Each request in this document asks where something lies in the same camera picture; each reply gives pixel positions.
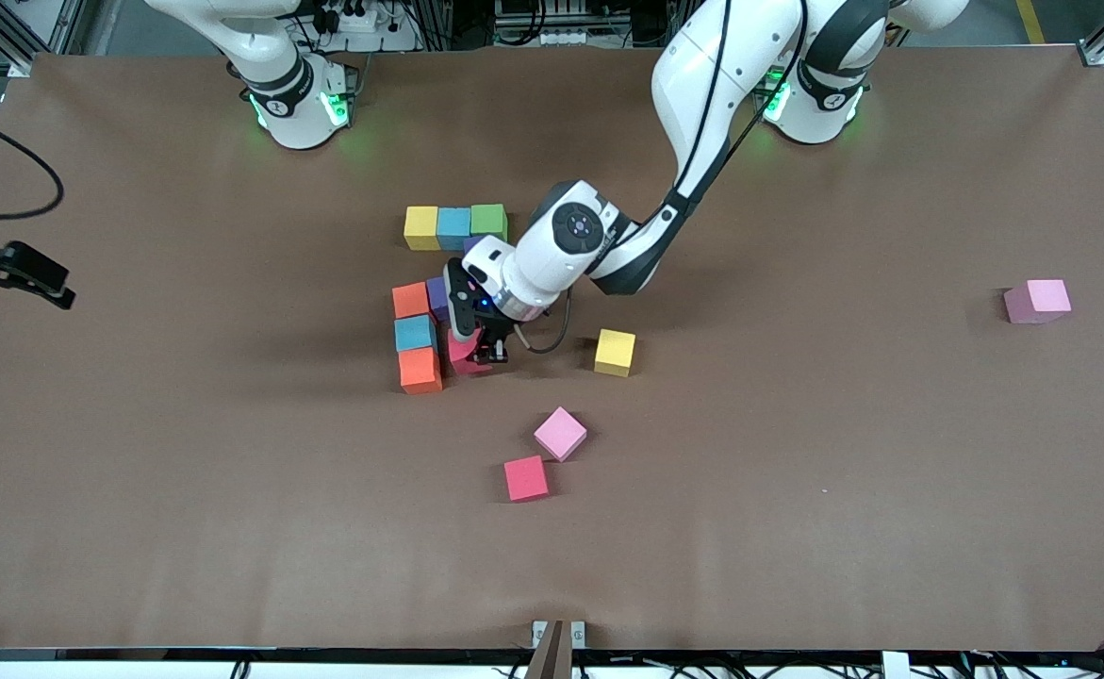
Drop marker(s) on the yellow foam cube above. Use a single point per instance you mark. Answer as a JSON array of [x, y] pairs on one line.
[[615, 353], [421, 228]]

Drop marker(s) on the small white box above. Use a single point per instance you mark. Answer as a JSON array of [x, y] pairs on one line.
[[896, 666]]

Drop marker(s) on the cyan foam cube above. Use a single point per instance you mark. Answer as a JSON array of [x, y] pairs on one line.
[[415, 333], [453, 228]]

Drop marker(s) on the orange foam cube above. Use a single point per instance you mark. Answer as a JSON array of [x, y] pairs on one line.
[[420, 370], [410, 300]]

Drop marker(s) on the small metal bracket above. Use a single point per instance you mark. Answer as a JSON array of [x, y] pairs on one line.
[[575, 634]]

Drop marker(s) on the pale mauve foam cube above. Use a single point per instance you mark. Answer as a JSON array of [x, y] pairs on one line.
[[1037, 302]]

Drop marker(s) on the red foam cube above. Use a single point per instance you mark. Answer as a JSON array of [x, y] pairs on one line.
[[525, 478], [465, 360]]

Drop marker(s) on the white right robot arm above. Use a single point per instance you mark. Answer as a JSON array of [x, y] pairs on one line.
[[288, 85]]

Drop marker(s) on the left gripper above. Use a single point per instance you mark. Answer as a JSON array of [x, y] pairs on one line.
[[498, 336]]

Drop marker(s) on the purple foam cube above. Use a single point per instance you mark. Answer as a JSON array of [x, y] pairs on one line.
[[436, 298], [471, 243]]

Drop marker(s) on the white power strip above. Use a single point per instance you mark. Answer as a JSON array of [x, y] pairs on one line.
[[363, 19], [561, 28]]

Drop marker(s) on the pink foam cube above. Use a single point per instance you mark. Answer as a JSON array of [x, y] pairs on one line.
[[560, 434]]

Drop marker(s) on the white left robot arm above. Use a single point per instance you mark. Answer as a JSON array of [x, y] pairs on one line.
[[570, 236]]

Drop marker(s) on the green foam cube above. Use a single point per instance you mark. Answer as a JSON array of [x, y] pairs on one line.
[[489, 223]]

